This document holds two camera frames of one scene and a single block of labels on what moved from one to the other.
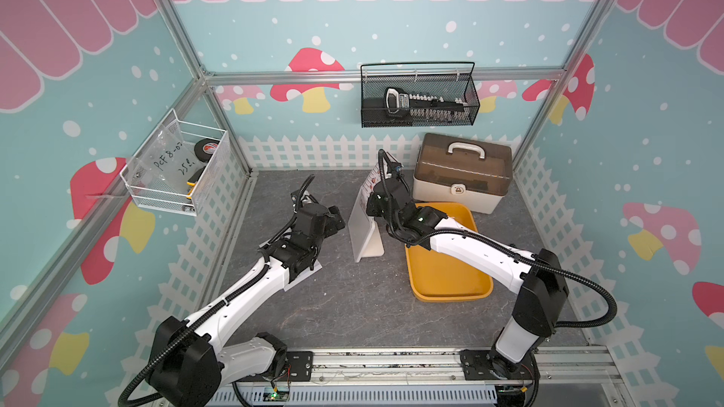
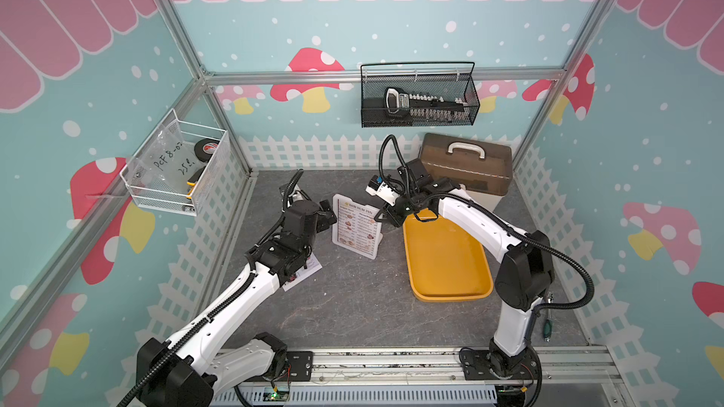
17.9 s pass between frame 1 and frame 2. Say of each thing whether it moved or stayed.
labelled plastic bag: stayed
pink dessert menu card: stayed
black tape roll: stayed
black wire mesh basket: stayed
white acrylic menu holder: moved
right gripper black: moved
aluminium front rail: stayed
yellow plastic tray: stayed
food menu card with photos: moved
